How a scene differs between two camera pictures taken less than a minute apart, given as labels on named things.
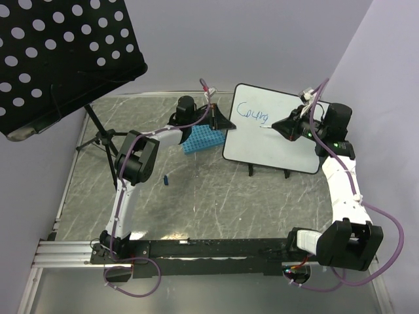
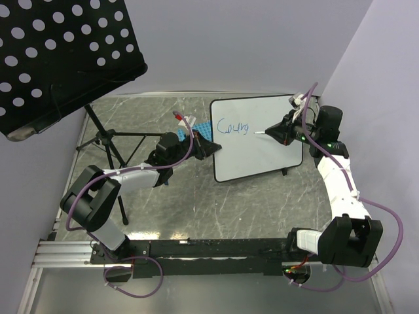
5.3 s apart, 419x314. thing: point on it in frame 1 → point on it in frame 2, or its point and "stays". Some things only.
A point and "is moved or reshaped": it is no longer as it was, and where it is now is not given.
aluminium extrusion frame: x=52 y=253 stays
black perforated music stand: x=57 y=55 stays
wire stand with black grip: x=106 y=137 stays
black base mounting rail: x=198 y=258 stays
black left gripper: x=217 y=120 → x=203 y=147
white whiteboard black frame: x=253 y=106 is moved or reshaped
